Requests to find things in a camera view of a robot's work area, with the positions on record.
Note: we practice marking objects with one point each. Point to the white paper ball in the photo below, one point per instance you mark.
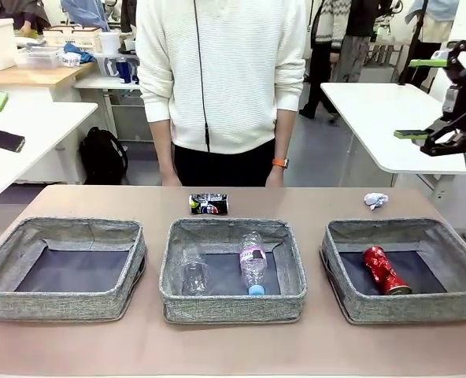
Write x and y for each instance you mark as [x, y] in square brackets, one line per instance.
[375, 200]

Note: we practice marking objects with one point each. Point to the crushed red soda can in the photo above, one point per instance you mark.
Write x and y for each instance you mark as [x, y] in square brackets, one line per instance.
[384, 269]

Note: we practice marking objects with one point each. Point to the clear plastic cup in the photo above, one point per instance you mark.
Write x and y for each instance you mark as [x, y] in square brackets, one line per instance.
[195, 271]

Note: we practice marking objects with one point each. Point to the clear bottle with blue cap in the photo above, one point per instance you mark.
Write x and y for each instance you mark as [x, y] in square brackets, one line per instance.
[252, 267]

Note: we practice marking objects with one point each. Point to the person's left forearm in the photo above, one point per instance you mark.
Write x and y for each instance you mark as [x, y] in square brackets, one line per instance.
[284, 134]

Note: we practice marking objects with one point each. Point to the person's right forearm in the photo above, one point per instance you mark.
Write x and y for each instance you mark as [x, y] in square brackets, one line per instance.
[162, 149]

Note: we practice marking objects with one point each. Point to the person's left hand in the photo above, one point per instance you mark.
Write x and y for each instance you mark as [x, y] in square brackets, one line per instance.
[275, 178]

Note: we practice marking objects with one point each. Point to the person's right hand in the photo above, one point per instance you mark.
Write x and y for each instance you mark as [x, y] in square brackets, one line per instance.
[171, 180]

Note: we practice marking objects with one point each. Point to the white desk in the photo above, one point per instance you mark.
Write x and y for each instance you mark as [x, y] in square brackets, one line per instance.
[40, 126]
[382, 118]

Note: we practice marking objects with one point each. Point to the wooden workbench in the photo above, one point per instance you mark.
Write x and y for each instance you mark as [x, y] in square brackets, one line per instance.
[28, 76]

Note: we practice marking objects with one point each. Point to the clear plastic container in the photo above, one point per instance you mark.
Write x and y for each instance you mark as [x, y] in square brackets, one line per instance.
[36, 58]

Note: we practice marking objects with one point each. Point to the black tripod pole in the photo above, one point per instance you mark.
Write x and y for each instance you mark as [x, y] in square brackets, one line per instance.
[416, 35]

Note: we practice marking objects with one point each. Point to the person in light blue top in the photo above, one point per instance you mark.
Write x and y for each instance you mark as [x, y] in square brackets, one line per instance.
[437, 31]

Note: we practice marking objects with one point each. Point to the person in grey trousers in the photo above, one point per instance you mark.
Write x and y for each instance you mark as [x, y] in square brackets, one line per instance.
[355, 51]

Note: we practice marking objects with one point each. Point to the blue cloth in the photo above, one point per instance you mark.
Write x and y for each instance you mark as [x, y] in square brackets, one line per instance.
[77, 53]

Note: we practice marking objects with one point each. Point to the black backpack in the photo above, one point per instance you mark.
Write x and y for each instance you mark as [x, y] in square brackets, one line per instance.
[103, 157]

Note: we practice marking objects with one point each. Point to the light wooden crate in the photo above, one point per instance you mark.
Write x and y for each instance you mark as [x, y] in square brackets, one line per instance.
[75, 39]

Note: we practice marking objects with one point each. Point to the person in patterned sweater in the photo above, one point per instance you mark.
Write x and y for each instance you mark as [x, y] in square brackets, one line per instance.
[321, 39]

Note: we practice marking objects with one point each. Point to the blue drink bottle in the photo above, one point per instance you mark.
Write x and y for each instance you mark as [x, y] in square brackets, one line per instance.
[124, 71]

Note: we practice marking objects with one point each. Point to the orange wrist watch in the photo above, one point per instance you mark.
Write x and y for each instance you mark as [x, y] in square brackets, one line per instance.
[281, 162]

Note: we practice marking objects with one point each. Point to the grey fabric basket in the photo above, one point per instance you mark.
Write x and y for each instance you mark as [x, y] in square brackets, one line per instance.
[233, 307]
[410, 307]
[60, 307]

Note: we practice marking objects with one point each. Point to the person in white sweater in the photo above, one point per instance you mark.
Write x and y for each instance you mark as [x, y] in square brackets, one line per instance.
[225, 78]

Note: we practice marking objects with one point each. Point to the crushed black soda can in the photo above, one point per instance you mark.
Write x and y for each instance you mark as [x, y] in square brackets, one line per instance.
[209, 204]

